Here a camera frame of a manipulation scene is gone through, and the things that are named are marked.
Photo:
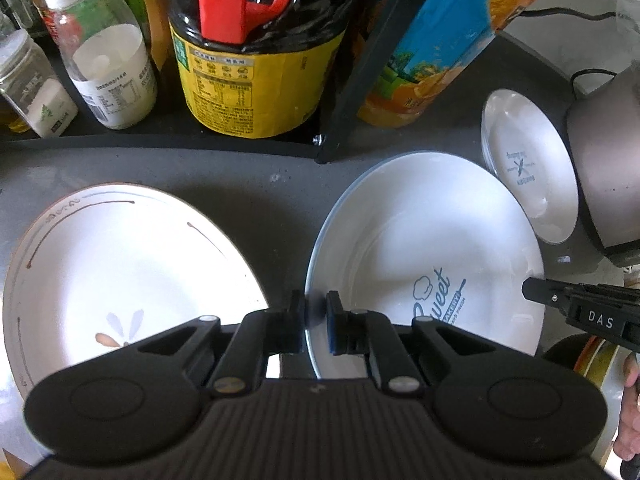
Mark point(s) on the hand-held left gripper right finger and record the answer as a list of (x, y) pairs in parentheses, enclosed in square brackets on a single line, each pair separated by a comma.
[(336, 325)]

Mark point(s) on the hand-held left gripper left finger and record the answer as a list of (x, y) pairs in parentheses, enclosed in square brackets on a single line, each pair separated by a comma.
[(298, 325)]

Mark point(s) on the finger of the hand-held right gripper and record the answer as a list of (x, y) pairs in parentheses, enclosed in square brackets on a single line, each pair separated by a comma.
[(547, 292)]

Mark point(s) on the small white plate blue print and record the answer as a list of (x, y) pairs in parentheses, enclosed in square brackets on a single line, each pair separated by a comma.
[(530, 170)]

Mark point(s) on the large white plate script print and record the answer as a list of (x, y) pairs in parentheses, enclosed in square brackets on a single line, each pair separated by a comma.
[(425, 230)]

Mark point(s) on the white plate with flower print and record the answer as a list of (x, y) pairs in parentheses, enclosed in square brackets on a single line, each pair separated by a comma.
[(125, 270)]

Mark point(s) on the person's right hand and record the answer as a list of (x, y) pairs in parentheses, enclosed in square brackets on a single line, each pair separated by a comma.
[(629, 410)]

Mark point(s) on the electric pressure cooker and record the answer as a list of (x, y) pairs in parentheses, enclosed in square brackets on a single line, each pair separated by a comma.
[(610, 170)]

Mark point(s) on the black metal shelf rack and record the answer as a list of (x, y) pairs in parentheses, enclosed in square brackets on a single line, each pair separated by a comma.
[(360, 85)]

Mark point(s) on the dark sauce bottle yellow label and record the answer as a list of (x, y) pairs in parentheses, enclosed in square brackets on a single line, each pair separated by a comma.
[(250, 75)]

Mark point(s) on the orange juice bottle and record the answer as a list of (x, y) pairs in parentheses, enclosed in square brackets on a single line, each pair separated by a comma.
[(450, 50)]

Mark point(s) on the white plastic bottle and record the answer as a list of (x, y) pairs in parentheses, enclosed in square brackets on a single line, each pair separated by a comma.
[(110, 70)]

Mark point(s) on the clear spice jar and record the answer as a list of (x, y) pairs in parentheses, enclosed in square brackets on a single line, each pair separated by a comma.
[(37, 90)]

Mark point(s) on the white oil spray bottle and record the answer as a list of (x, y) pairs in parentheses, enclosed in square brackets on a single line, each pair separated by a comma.
[(12, 120)]

